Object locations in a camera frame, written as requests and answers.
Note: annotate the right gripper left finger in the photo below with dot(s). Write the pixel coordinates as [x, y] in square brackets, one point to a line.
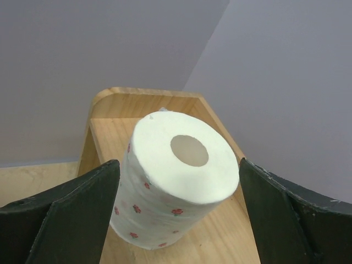
[65, 224]

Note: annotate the floral roll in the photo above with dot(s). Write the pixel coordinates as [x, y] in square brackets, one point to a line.
[175, 170]

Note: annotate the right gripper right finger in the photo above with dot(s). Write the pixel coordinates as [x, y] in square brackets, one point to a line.
[292, 224]

